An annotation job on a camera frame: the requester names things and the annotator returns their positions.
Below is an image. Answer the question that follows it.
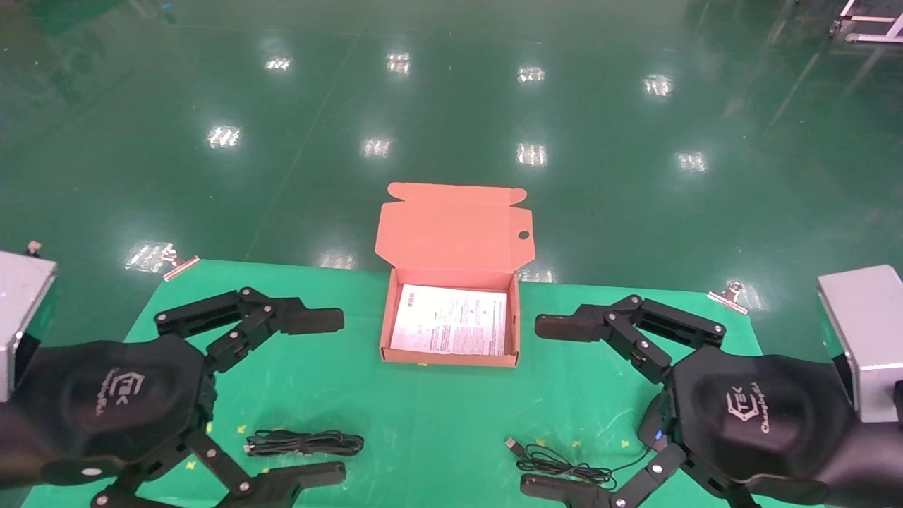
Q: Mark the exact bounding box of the black data cable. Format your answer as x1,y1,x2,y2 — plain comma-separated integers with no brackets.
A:
244,430,365,459

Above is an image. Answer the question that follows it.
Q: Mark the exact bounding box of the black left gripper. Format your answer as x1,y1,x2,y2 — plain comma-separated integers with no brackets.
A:
0,334,348,508

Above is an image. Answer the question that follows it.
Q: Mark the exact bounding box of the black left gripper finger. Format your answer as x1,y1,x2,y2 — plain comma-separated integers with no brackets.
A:
154,286,346,375

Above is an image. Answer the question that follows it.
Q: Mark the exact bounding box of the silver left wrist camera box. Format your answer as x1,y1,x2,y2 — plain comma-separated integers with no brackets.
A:
0,241,59,403

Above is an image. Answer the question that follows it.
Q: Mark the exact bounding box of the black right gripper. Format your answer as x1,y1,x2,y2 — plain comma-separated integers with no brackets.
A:
520,346,859,508

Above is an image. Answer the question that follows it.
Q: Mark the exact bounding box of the silver binder clip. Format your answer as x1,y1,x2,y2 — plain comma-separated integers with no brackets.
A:
707,281,749,315
162,247,201,282

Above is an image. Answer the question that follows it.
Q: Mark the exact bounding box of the green table mat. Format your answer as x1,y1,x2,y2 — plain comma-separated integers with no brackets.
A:
21,259,826,508

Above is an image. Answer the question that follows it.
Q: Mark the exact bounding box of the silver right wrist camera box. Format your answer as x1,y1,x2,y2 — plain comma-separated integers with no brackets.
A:
817,265,903,424

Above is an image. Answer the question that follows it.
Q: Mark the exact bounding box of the open brown cardboard box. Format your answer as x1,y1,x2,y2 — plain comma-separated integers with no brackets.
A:
375,182,536,368

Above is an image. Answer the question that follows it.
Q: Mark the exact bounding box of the white printed manual sheet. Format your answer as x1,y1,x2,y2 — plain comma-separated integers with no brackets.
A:
390,284,509,356

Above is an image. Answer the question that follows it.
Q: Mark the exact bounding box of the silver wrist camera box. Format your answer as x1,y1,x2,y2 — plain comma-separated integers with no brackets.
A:
0,241,59,403
817,265,903,424

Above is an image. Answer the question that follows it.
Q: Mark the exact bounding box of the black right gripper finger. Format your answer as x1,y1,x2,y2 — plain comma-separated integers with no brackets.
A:
534,294,727,386

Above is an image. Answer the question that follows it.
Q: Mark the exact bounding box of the white metal frame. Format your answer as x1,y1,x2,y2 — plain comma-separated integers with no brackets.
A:
831,0,903,44

